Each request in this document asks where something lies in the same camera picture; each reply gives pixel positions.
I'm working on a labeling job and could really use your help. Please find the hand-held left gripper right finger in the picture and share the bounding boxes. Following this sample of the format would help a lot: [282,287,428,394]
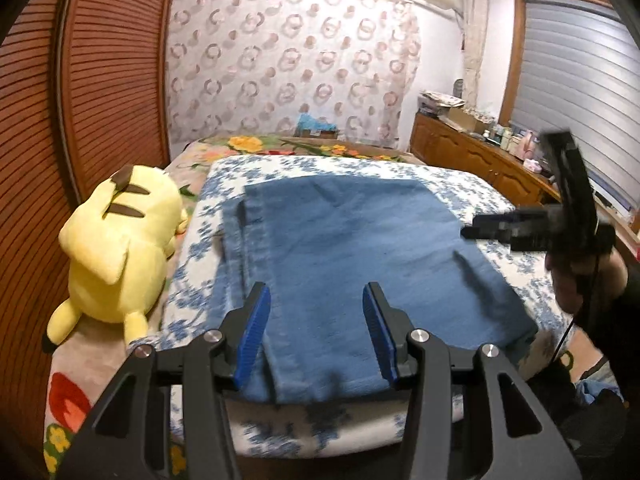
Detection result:
[362,281,596,480]

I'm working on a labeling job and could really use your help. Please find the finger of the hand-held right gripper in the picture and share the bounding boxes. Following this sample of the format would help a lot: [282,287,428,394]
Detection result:
[460,211,516,242]

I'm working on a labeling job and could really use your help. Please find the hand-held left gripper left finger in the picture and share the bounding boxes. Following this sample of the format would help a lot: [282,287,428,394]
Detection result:
[57,281,273,480]

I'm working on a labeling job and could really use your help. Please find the blue denim pants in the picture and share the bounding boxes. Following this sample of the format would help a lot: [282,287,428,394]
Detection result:
[220,175,538,406]

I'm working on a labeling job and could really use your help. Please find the person's right forearm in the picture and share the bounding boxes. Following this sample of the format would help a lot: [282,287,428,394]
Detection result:
[520,305,640,466]

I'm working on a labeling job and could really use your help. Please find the person's right hand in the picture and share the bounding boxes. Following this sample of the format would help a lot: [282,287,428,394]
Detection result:
[545,249,628,317]

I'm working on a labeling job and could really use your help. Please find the wooden cabinet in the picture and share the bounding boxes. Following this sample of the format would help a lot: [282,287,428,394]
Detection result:
[410,112,640,261]

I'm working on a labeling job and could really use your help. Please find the row of small bottles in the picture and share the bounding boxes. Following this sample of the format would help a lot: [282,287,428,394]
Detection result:
[482,125,521,151]

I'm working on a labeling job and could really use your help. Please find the white blue floral sheet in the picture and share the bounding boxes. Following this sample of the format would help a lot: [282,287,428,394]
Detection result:
[160,154,576,461]

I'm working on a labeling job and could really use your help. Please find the cardboard box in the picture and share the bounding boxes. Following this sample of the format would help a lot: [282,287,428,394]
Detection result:
[442,107,488,133]

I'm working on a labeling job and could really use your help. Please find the grey window blind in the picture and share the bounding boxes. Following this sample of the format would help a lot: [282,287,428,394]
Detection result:
[515,0,640,211]

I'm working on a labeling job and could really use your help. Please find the stack of papers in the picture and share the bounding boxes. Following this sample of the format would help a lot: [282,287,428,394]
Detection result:
[417,90,467,116]

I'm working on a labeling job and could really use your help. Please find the yellow plush toy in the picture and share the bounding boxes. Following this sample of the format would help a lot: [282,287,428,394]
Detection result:
[42,164,188,353]

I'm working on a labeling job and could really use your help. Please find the white wrapped pipe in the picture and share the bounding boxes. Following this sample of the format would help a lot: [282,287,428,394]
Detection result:
[462,0,489,106]

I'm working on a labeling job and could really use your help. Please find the blue crumpled bag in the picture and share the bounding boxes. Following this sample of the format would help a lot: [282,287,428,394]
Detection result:
[297,114,341,138]

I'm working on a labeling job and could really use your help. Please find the circle patterned curtain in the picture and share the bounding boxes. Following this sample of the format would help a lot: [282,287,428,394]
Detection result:
[165,0,423,148]

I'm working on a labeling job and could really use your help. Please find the wooden louvered door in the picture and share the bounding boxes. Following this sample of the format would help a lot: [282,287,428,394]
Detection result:
[0,0,181,361]

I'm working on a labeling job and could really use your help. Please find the black cable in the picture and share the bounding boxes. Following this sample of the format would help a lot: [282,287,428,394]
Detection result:
[549,254,601,378]

